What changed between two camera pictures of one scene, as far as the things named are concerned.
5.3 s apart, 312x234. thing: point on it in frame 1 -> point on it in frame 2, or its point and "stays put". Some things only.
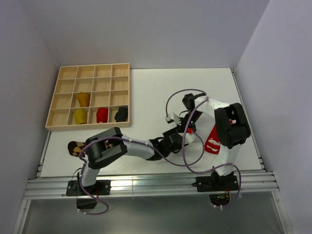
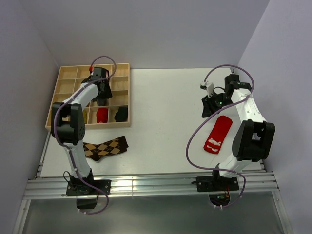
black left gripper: (167, 133) -> (107, 94)
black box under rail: (86, 204) stays put
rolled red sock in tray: (102, 115) stays put
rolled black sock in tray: (122, 115) stays put
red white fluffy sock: (212, 145) stays put
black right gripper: (183, 126) -> (208, 106)
